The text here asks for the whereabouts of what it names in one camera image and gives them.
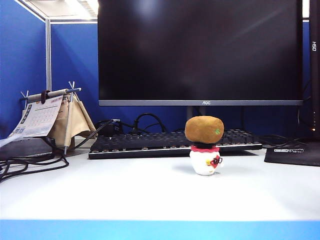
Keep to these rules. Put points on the white calendar sheet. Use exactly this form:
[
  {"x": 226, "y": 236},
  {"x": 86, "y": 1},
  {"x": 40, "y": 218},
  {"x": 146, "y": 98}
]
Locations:
[{"x": 40, "y": 117}]

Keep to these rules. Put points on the black HSD monitor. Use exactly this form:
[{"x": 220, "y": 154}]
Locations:
[{"x": 315, "y": 75}]

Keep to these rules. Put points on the aluminium partition post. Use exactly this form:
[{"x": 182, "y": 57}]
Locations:
[{"x": 48, "y": 55}]

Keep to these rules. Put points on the white doll with flat black hat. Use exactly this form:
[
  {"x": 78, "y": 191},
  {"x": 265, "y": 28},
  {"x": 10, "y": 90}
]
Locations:
[{"x": 201, "y": 165}]

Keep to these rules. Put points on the grey monitor stand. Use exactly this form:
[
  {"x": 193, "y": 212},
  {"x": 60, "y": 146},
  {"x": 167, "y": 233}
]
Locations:
[{"x": 191, "y": 111}]

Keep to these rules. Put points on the flat black laptop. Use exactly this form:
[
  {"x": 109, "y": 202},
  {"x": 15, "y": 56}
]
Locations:
[{"x": 25, "y": 148}]

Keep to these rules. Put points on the brown fuzzy kiwi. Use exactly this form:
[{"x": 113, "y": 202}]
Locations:
[{"x": 202, "y": 128}]

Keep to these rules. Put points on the black mouse pad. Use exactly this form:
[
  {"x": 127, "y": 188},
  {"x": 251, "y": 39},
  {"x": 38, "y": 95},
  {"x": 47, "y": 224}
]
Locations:
[{"x": 292, "y": 156}]

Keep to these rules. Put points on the black mechanical keyboard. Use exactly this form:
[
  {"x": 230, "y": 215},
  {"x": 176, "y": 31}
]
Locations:
[{"x": 140, "y": 145}]

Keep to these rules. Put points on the black AOC monitor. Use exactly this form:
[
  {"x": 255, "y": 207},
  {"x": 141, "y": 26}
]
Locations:
[{"x": 200, "y": 50}]

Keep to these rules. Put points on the beige canvas calendar stand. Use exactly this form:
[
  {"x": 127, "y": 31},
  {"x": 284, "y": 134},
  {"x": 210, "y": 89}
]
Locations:
[{"x": 75, "y": 120}]

